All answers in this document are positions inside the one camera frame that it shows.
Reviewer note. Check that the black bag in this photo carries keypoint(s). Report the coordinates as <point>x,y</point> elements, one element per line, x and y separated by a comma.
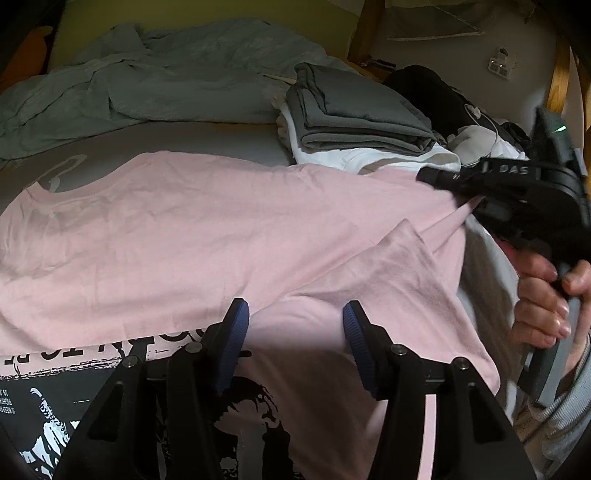
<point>429,92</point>

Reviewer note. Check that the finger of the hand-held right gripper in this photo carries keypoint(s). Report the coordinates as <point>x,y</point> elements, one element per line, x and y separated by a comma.
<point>452,177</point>
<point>473,199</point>

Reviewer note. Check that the folded dark grey garment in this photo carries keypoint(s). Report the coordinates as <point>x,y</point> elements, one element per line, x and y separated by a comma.
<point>360,110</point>

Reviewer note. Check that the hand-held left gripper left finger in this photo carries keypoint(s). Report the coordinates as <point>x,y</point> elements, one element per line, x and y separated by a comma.
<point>233,350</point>

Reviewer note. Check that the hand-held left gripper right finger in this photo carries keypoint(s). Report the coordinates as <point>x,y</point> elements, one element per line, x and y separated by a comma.
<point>358,346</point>

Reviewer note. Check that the pink printed t-shirt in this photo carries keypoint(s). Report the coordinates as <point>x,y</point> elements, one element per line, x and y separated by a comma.
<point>207,240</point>

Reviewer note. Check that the person's right hand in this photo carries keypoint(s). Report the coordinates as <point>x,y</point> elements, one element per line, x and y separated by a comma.
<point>535,314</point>

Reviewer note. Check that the grey crumpled duvet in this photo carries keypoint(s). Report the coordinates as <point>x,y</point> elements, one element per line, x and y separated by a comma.
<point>161,83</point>

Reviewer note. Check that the clear plastic sheet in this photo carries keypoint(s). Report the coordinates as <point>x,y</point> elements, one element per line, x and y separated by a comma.
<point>429,25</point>

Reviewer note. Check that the person's right forearm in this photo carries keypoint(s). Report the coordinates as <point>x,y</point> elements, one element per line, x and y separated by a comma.
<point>563,415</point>

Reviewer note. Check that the folded white garment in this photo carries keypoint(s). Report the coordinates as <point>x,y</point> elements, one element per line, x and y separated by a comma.
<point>332,157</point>

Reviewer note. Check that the white wall socket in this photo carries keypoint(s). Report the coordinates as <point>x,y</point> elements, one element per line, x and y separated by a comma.
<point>498,67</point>

